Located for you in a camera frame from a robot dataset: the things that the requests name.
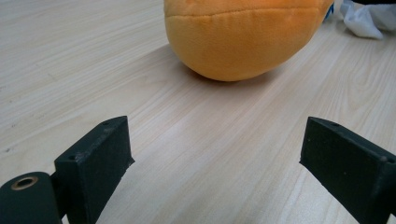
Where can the orange plush toy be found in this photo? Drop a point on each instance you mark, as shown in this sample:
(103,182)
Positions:
(243,40)

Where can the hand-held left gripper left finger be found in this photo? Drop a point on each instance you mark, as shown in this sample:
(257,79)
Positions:
(93,174)

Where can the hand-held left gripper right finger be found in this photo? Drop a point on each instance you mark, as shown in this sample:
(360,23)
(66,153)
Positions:
(348,168)

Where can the white wet wipe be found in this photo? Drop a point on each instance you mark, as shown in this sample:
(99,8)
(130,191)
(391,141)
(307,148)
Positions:
(364,18)

